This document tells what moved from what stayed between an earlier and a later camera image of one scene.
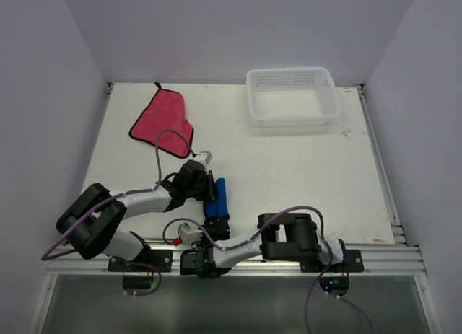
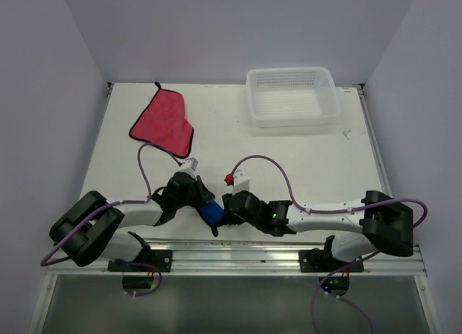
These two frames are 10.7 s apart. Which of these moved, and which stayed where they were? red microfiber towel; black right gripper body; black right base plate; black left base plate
Moved: black right gripper body
Stayed: black right base plate; black left base plate; red microfiber towel
